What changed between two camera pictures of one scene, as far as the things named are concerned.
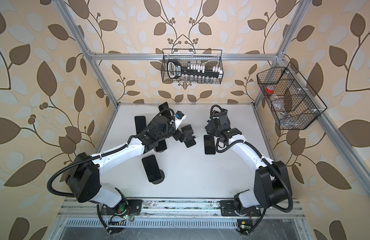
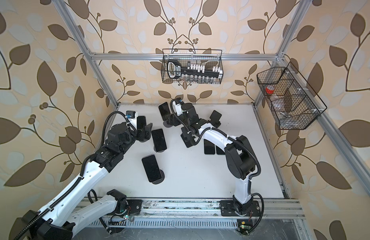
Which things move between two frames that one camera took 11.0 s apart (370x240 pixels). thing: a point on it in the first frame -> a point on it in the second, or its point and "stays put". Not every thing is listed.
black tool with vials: [174, 70] stays put
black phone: [164, 106] stays put
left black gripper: [177, 135] -> [140, 136]
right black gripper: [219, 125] -> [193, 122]
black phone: [209, 144] stays put
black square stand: [188, 131] stays put
